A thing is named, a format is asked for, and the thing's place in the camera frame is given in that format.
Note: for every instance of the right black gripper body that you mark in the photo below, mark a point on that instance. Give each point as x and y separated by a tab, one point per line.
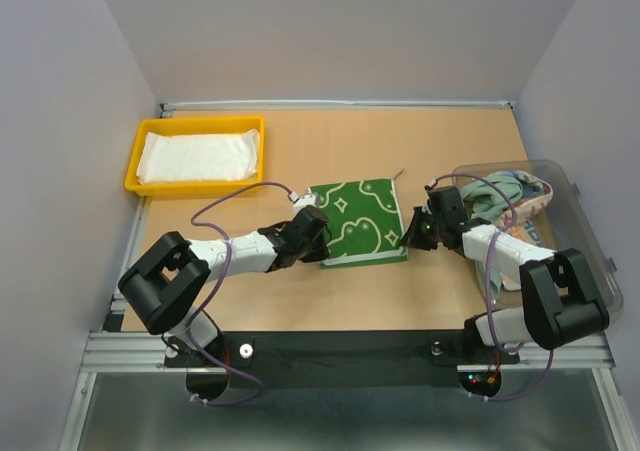
439	224

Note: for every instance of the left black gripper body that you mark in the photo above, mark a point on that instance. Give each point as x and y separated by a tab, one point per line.
313	251

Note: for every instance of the green frog pattern towel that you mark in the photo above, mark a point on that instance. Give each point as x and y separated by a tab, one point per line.
365	224

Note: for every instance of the white terry towel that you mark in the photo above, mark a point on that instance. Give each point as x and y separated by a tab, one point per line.
195	158

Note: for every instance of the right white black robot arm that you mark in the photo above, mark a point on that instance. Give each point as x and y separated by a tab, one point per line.
560	299

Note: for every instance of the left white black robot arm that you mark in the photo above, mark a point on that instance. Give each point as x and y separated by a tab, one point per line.
162	285

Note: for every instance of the orange and green printed towel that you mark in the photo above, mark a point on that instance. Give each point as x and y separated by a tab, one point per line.
536	197

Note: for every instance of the yellow plastic tray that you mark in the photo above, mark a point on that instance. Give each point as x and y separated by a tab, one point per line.
235	125

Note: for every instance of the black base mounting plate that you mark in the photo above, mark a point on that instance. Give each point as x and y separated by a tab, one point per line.
384	373

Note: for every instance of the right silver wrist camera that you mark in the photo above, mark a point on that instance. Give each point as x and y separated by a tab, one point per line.
431	186

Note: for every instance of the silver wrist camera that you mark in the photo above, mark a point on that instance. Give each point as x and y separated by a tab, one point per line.
309	199
431	186

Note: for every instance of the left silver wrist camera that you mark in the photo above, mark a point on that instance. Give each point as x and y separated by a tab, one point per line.
309	199

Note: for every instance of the aluminium rail back edge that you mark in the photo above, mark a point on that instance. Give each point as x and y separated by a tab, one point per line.
167	109

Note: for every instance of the aluminium frame rail front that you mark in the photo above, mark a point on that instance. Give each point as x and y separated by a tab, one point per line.
129	352

